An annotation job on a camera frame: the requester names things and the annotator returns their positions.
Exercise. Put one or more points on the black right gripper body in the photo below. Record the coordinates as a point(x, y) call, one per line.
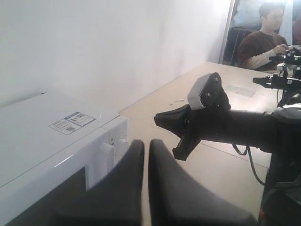
point(212, 123)

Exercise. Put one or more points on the upper white power knob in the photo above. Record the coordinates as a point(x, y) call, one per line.
point(121, 148)

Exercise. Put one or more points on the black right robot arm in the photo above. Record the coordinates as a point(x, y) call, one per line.
point(271, 132)

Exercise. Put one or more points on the seated person brown sweater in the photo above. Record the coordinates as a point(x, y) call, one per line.
point(256, 48)

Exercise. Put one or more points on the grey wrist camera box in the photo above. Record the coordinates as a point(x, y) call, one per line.
point(205, 91)

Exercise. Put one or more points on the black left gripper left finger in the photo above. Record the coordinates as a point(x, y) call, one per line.
point(115, 200)

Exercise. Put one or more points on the black background robot arm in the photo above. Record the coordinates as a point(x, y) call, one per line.
point(288, 71)

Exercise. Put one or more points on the clear plastic tray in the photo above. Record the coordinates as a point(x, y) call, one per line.
point(241, 91)

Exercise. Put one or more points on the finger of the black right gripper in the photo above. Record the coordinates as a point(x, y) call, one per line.
point(188, 141)
point(175, 121)

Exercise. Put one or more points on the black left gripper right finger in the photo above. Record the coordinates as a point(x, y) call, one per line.
point(176, 199)

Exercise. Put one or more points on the blue white label sticker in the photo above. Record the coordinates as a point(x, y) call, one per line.
point(72, 123)

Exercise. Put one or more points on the white Midea microwave body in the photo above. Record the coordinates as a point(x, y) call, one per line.
point(26, 140)

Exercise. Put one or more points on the white microwave door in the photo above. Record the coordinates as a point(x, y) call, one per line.
point(28, 188)

